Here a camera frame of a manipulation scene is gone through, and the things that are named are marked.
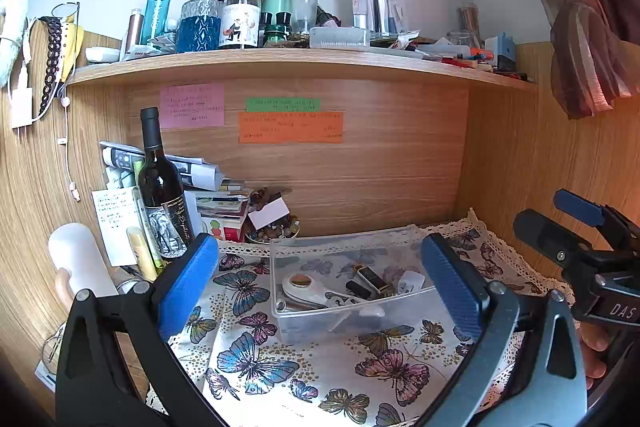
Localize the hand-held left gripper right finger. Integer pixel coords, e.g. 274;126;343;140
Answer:
415;233;588;427

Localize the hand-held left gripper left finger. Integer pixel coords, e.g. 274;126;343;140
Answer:
55;233;226;427

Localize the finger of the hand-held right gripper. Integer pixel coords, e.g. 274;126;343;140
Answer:
553;189;626;250
513;208;598;269

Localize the white charger cube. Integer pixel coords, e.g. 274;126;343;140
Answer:
397;270;426;296

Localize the black and gold lighter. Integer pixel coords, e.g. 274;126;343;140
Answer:
352;263;396;298

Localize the small black case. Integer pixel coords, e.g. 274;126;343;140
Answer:
345;279;379;301

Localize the clear plastic box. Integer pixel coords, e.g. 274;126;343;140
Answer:
270;224;437;344

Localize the white rotary cutter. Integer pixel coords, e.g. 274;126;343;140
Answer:
277;272;386;319

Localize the person's right hand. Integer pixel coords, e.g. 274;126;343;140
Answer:
580;324;622;393

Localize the yellow cream tube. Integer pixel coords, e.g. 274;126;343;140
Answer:
126;227;159;283

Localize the stack of books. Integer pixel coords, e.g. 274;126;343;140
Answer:
185;179;251;243

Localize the dark wine bottle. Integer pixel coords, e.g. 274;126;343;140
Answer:
137;107;197;263

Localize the white handwritten paper note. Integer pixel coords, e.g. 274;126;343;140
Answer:
91;187;151;267

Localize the bowl of stones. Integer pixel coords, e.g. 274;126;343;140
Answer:
245;217;301;244

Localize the small white card box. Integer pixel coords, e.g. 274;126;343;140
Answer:
247;198;291;231

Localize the butterfly print cloth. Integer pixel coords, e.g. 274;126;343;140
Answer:
145;209;576;427

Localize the white plastic bottle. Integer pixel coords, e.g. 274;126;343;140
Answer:
47;223;119;298

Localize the rolled newspaper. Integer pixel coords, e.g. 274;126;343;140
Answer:
98;141;226;190

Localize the blue pencil sharpener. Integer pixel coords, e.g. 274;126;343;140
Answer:
484;32;519;73

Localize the pink sticky note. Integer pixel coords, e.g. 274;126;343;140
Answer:
160;83;226;129

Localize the striped brown curtain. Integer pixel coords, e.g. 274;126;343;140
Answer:
452;0;640;120

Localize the orange sticky note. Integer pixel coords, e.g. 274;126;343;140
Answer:
238;111;345;144

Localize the short glass jar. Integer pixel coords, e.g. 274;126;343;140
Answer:
446;30;483;53

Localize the green sticky note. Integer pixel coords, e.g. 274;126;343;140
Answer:
245;97;321;112

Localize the tall jar of sticks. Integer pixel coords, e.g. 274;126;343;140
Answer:
459;5;482;42

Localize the flat white case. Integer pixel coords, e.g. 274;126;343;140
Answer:
85;47;122;64

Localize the wooden shelf board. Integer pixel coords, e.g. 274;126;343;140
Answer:
65;48;539;94

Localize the blue patterned glass bottle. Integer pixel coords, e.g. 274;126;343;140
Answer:
177;0;223;54

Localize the small brown tube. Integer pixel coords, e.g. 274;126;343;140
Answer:
124;8;145;56

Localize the yellow shoehorn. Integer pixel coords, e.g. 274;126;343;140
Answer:
60;24;85;83

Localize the clear plastic tray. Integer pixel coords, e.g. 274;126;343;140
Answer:
309;26;372;49

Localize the tall teal bottle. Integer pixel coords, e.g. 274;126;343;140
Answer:
140;0;176;48

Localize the toothbrush package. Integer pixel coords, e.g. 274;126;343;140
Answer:
350;0;401;36

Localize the clear round glass bottle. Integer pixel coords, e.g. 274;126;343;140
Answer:
288;0;320;36

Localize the white fluffy cloth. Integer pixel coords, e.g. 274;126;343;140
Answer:
0;0;30;88

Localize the white cable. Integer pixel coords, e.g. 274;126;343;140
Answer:
59;79;82;203

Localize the white wall adapter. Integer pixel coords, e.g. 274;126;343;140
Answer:
10;88;34;129

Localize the black beaded strap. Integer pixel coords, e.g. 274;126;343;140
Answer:
39;17;64;118

